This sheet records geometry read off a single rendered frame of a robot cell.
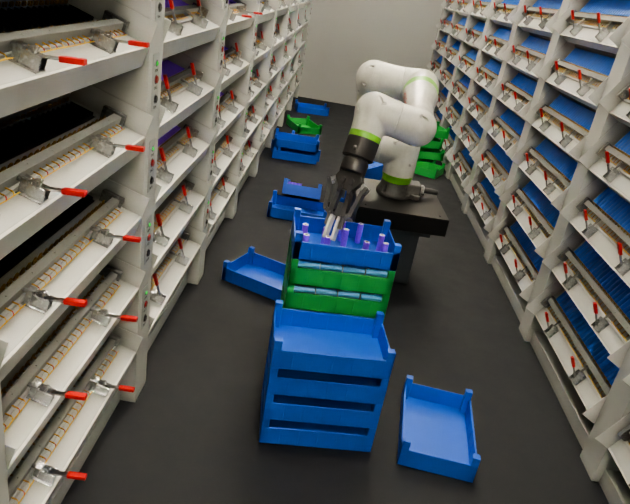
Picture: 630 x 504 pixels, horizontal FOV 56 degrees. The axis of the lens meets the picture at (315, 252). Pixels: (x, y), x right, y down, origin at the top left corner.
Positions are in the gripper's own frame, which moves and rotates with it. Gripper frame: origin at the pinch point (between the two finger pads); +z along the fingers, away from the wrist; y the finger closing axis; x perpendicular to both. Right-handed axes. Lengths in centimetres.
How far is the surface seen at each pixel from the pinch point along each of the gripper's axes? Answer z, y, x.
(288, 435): 55, -12, 11
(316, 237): 4.1, 8.0, -11.3
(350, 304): 19.3, -10.0, -9.0
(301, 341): 31.6, -6.1, 9.7
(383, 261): 4.2, -15.8, -5.6
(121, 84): -12, 35, 57
